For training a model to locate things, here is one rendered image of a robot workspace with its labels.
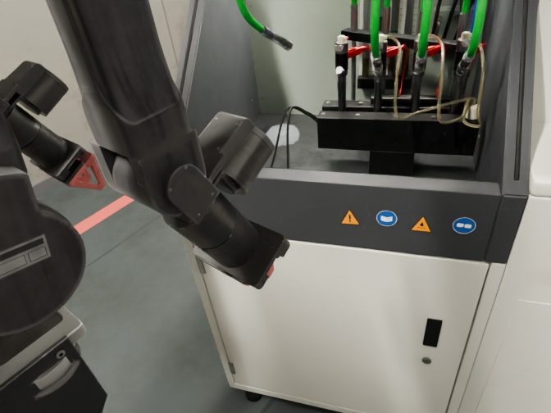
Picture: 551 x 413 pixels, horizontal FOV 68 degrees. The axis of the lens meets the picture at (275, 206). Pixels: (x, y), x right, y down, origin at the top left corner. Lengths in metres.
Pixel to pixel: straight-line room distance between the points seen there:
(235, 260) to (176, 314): 1.44
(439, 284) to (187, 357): 1.10
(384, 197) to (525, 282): 0.32
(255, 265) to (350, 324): 0.65
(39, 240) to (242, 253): 0.23
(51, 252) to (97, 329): 1.71
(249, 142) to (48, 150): 0.44
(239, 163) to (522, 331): 0.79
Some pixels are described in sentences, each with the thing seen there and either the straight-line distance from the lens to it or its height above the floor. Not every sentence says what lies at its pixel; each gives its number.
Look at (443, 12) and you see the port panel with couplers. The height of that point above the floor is 1.11.
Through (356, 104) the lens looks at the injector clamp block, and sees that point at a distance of 1.01.
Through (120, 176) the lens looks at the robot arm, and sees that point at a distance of 0.36.
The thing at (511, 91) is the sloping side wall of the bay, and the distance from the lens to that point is 0.85.
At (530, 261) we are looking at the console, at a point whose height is 0.81.
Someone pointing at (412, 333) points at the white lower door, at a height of 0.53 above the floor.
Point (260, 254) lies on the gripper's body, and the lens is 0.46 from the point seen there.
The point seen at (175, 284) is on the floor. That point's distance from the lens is 2.00.
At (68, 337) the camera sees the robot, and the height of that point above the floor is 1.04.
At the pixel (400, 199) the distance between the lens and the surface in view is 0.79.
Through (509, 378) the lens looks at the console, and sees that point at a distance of 1.19.
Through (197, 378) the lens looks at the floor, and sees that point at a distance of 1.68.
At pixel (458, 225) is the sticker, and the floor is 0.88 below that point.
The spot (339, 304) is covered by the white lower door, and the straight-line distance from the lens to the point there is 1.02.
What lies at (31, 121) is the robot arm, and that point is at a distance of 0.76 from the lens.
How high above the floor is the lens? 1.39
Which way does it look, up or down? 37 degrees down
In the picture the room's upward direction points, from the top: 7 degrees counter-clockwise
